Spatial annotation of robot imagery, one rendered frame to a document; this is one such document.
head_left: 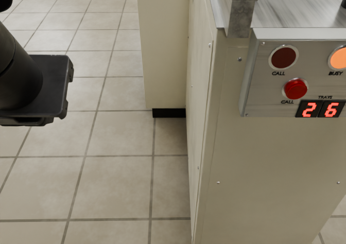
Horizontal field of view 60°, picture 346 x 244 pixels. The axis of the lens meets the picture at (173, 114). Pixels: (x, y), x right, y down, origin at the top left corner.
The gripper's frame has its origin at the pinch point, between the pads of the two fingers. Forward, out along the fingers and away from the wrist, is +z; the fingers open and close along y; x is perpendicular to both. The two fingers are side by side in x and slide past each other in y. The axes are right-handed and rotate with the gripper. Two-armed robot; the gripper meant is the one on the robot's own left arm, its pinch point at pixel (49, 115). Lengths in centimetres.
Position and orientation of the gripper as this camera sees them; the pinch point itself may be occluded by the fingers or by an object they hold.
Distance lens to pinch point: 40.7
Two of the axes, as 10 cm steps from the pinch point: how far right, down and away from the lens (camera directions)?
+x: -0.1, 9.4, -3.5
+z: -0.1, 3.5, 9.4
